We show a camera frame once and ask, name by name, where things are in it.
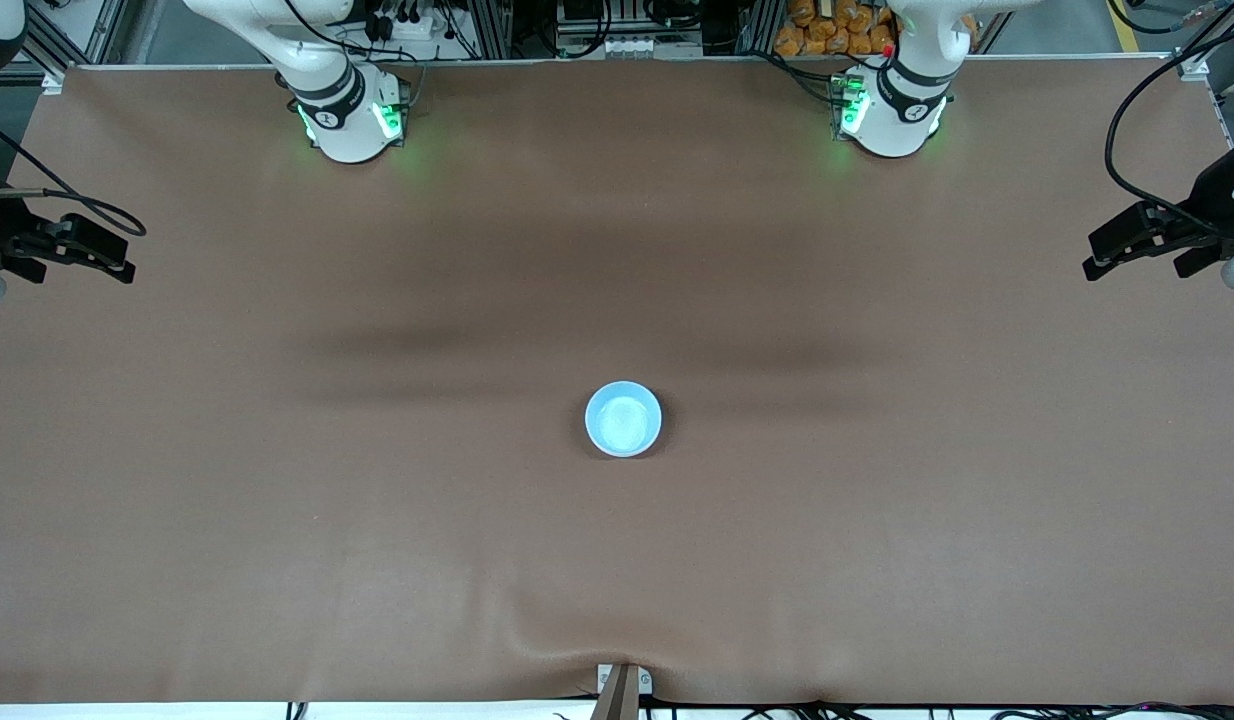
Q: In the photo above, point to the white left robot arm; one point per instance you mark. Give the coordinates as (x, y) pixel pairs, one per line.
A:
(892, 125)

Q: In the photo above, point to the white power strip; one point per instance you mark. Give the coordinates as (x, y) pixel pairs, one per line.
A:
(407, 25)

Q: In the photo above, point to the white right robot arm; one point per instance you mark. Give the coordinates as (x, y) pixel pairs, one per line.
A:
(342, 120)

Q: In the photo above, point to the aluminium frame profile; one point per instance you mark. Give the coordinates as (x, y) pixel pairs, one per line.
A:
(77, 30)
(1217, 45)

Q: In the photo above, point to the brown table mat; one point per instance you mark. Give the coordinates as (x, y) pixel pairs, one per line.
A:
(617, 580)

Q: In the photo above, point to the metal bracket with brown post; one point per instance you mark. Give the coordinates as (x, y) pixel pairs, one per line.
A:
(620, 690)

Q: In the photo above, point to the white electrical device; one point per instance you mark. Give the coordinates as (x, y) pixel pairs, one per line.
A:
(647, 47)

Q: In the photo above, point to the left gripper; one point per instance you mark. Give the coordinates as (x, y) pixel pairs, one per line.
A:
(1220, 203)

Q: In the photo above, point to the orange snack packets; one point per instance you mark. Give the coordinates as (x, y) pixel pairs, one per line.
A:
(827, 30)

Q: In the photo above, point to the blue bowl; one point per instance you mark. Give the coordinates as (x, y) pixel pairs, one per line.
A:
(623, 420)

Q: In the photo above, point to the grey table corner bracket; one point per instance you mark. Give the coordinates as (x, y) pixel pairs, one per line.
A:
(54, 80)
(1195, 65)

